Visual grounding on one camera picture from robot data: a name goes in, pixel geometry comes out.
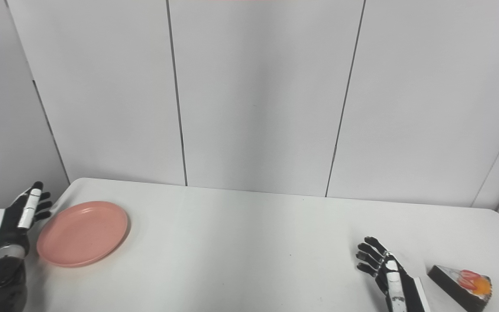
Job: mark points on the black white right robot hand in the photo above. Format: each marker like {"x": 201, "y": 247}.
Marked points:
{"x": 394, "y": 281}

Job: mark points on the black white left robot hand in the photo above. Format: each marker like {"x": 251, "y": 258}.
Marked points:
{"x": 17, "y": 221}

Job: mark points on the chocolate cake slice with fruit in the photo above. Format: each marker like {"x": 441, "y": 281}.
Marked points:
{"x": 457, "y": 288}

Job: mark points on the pink round plate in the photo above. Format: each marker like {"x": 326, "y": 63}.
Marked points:
{"x": 82, "y": 233}

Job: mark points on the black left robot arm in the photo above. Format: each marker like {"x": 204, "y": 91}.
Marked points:
{"x": 0, "y": 281}

